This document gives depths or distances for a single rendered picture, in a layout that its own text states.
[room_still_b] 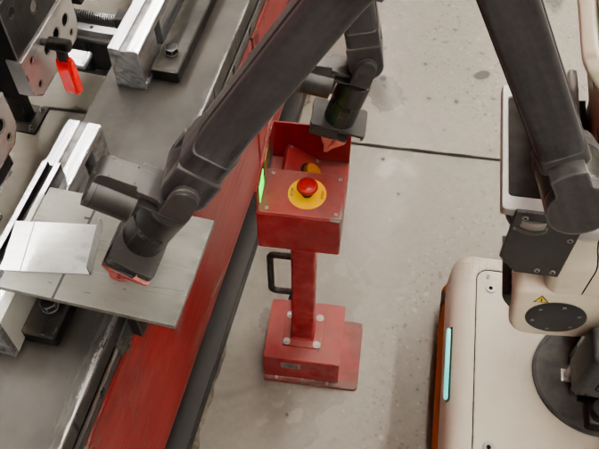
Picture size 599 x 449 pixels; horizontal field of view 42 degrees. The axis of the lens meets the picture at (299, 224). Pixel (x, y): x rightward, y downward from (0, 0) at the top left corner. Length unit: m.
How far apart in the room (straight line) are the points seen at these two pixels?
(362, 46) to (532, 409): 0.95
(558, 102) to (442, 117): 1.84
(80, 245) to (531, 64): 0.68
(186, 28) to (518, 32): 0.92
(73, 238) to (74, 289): 0.09
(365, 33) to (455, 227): 1.22
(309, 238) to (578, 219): 0.68
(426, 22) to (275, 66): 2.23
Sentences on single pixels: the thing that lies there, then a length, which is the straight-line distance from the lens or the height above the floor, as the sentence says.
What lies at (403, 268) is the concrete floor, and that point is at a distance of 2.30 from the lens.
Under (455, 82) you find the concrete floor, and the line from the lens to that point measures 2.80.
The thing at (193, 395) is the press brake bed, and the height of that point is 0.05.
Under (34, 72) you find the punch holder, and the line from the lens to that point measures 1.10.
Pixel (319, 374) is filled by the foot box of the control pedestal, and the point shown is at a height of 0.05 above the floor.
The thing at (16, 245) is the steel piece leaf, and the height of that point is 1.00.
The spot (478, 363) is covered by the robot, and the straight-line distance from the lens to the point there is 1.88.
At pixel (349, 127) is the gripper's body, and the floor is 0.88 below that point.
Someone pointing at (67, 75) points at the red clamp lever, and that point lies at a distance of 1.12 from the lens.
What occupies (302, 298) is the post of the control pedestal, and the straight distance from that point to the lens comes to 1.85.
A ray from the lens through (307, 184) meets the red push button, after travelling 1.44.
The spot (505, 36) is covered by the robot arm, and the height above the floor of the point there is 1.44.
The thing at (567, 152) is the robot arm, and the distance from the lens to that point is 0.89.
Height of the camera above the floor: 1.95
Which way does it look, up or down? 56 degrees down
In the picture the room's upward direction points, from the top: straight up
